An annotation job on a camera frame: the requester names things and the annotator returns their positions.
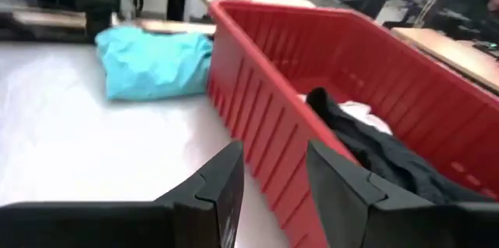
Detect white garment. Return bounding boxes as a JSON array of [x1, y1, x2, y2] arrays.
[[297, 93, 394, 136]]

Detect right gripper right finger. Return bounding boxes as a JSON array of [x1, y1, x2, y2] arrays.
[[306, 138, 499, 248]]

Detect teal drawstring shorts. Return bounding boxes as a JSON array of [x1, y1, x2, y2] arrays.
[[94, 26, 215, 102]]

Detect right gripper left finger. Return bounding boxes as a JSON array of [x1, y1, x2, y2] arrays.
[[0, 140, 246, 248]]

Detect black garment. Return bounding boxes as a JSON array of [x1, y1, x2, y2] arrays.
[[305, 87, 489, 206]]

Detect red plastic laundry basket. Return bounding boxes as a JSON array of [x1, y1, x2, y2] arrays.
[[206, 0, 499, 248]]

